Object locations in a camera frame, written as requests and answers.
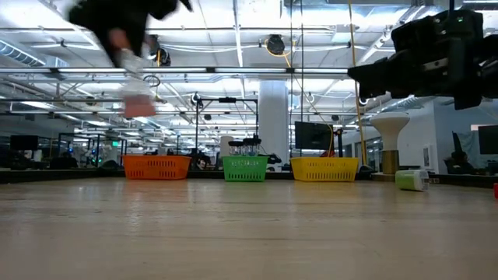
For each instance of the green plastic basket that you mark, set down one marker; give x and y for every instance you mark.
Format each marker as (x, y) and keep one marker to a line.
(245, 169)

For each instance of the white building column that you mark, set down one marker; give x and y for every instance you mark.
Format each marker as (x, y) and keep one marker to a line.
(272, 113)

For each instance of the pink hourglass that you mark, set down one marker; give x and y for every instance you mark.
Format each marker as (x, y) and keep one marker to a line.
(138, 97)

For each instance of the blue sand hourglass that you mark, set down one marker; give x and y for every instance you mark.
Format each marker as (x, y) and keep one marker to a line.
(252, 147)

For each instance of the red staple box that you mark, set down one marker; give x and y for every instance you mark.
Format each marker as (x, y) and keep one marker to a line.
(496, 190)

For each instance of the yellow plastic basket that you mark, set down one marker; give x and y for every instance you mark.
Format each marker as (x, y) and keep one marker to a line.
(325, 169)

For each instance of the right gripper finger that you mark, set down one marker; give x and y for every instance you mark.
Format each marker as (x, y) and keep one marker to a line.
(369, 72)
(375, 90)

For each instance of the orange plastic basket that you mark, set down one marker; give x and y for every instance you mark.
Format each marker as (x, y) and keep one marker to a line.
(155, 167)

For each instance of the black monitor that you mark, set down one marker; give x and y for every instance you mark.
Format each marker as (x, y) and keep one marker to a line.
(23, 142)
(313, 135)
(488, 139)

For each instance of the white mushroom table lamp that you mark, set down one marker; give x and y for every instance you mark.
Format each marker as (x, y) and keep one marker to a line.
(390, 124)

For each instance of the green USB wall charger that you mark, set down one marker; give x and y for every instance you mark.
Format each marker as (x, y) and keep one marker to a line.
(410, 179)

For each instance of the person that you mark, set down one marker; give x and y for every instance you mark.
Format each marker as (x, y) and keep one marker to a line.
(459, 161)

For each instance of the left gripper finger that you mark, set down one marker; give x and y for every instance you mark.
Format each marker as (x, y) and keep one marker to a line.
(107, 43)
(137, 39)

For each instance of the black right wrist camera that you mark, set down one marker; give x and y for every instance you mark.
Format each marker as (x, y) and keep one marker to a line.
(412, 33)

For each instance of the white sand hourglass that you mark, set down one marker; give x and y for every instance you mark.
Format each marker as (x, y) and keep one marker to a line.
(235, 148)

